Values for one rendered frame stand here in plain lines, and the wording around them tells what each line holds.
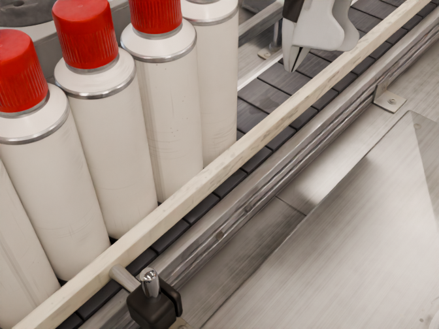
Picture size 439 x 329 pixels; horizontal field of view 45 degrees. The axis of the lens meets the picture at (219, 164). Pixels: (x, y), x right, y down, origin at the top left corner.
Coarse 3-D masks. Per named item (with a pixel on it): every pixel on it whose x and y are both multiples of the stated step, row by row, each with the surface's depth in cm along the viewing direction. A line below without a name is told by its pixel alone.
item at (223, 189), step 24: (360, 0) 68; (384, 0) 68; (432, 0) 68; (360, 24) 65; (408, 24) 65; (312, 48) 61; (384, 48) 61; (264, 72) 58; (288, 72) 58; (312, 72) 58; (360, 72) 58; (240, 96) 56; (264, 96) 56; (288, 96) 56; (336, 96) 58; (240, 120) 53; (240, 168) 49; (216, 192) 47; (192, 216) 45; (168, 240) 44; (144, 264) 42; (120, 288) 41
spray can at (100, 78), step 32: (64, 0) 30; (96, 0) 30; (64, 32) 30; (96, 32) 30; (64, 64) 32; (96, 64) 31; (128, 64) 33; (96, 96) 32; (128, 96) 33; (96, 128) 34; (128, 128) 35; (96, 160) 36; (128, 160) 36; (96, 192) 39; (128, 192) 39; (128, 224) 41
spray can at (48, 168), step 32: (0, 32) 28; (0, 64) 26; (32, 64) 28; (0, 96) 28; (32, 96) 29; (64, 96) 31; (0, 128) 29; (32, 128) 29; (64, 128) 31; (32, 160) 30; (64, 160) 32; (32, 192) 32; (64, 192) 33; (32, 224) 35; (64, 224) 35; (96, 224) 38; (64, 256) 38; (96, 256) 40
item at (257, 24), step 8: (280, 0) 53; (272, 8) 52; (280, 8) 52; (256, 16) 51; (264, 16) 51; (272, 16) 52; (280, 16) 53; (248, 24) 50; (256, 24) 50; (264, 24) 51; (240, 32) 49; (248, 32) 50; (256, 32) 51; (240, 40) 50; (248, 40) 51
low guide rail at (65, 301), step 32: (416, 0) 62; (384, 32) 58; (352, 64) 55; (320, 96) 53; (256, 128) 47; (224, 160) 45; (192, 192) 42; (160, 224) 41; (128, 256) 39; (64, 288) 37; (96, 288) 38; (32, 320) 35; (64, 320) 37
